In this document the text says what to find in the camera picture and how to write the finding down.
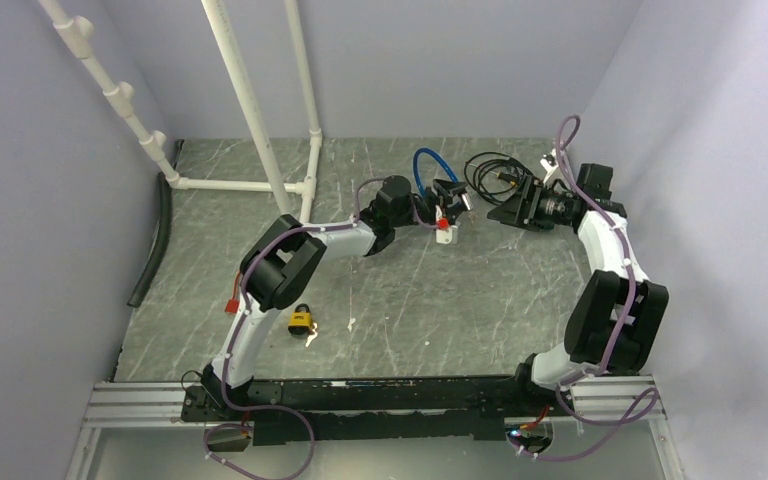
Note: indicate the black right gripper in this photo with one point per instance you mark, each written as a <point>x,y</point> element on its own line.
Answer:
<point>520,209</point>

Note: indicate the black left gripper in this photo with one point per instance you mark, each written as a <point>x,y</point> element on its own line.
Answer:
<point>441,203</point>

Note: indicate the blue cable lock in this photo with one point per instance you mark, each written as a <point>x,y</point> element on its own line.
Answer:
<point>444,170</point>

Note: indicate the yellow padlock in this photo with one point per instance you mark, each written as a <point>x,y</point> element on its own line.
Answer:
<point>301,323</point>

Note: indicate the keys of yellow padlock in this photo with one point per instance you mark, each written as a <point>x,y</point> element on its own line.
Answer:
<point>313,334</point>

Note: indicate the red cable padlock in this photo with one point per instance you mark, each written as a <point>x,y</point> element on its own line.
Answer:
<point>232,305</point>

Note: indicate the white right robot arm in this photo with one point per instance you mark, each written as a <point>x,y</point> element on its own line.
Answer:
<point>614,323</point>

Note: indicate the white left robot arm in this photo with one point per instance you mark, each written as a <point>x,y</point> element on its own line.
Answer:
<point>277,270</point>

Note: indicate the yellow black screwdriver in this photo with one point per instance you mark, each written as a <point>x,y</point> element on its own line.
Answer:
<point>511,179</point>

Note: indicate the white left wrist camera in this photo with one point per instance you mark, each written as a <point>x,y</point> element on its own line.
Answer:
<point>446,232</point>

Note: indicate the aluminium extrusion frame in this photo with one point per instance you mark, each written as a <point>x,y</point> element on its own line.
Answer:
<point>158,405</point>

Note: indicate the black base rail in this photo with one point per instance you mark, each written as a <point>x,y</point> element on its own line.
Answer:
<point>279,411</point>

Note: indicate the white PVC pipe frame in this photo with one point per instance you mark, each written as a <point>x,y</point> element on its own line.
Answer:
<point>75,33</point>

